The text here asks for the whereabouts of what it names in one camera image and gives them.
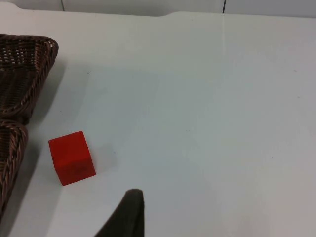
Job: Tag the red cube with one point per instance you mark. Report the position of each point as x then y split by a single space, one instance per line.
71 158

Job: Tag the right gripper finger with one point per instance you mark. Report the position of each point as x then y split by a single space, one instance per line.
128 217

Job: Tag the dark brown wicker basket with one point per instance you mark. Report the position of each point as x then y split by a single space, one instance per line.
10 158
22 74

